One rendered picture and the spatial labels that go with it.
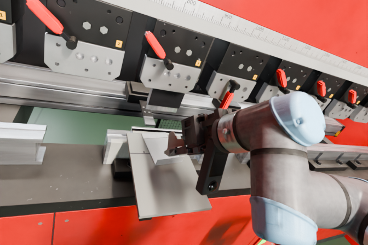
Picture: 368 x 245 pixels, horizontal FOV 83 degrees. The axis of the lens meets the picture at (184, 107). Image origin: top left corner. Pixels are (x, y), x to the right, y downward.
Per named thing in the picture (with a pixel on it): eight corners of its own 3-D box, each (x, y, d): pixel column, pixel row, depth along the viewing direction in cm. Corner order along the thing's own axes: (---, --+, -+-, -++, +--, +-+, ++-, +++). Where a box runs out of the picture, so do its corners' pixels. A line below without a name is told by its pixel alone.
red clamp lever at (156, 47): (151, 31, 42) (175, 68, 48) (148, 26, 45) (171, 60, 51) (144, 37, 42) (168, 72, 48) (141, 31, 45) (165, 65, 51)
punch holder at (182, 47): (138, 86, 52) (156, 18, 45) (134, 71, 59) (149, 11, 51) (190, 94, 59) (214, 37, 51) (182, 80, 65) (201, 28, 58)
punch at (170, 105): (145, 110, 61) (154, 82, 57) (144, 107, 63) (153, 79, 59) (176, 114, 66) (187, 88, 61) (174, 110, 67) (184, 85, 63)
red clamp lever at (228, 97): (221, 112, 61) (236, 83, 57) (215, 105, 64) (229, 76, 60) (226, 113, 62) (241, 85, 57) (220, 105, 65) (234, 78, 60)
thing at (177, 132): (130, 139, 65) (132, 132, 64) (130, 133, 68) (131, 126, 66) (187, 142, 74) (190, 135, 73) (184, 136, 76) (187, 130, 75)
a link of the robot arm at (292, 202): (357, 252, 25) (340, 158, 29) (281, 249, 21) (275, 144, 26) (301, 237, 32) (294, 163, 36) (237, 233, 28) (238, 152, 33)
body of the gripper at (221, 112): (203, 121, 53) (239, 109, 43) (208, 156, 51) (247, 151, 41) (178, 121, 49) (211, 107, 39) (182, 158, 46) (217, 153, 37)
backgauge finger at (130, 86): (131, 127, 68) (134, 115, 66) (124, 88, 88) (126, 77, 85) (165, 130, 73) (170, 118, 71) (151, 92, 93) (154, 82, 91)
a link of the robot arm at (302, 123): (299, 143, 24) (292, 77, 27) (230, 151, 33) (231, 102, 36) (334, 155, 27) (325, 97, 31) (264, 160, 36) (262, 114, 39)
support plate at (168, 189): (138, 219, 43) (139, 216, 43) (126, 134, 63) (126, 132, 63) (210, 210, 51) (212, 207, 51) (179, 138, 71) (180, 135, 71)
